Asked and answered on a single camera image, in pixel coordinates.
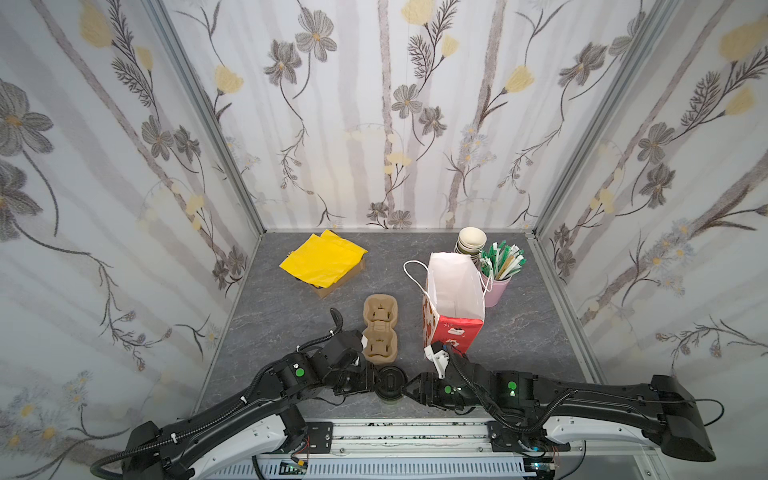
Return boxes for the black plastic cup lid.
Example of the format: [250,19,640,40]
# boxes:
[374,365,407,401]

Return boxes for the brown pulp cup carrier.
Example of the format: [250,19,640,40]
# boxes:
[362,294,399,365]

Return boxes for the red white paper bag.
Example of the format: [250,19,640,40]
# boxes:
[403,252,486,354]

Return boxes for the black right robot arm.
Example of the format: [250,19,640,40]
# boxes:
[402,342,716,462]

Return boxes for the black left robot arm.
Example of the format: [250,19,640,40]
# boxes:
[90,308,373,479]

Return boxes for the brown cardboard napkin box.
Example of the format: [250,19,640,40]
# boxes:
[314,258,366,299]

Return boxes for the pink straw holder cup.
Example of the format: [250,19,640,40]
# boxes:
[484,278,511,309]

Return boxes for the yellow napkin stack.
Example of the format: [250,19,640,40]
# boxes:
[280,230,367,288]

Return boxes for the green white wrapped straws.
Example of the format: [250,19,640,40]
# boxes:
[480,241,527,281]

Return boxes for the stack of paper cups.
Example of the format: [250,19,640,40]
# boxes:
[454,227,487,267]

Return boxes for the aluminium mounting rail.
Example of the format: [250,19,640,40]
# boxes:
[187,416,670,479]

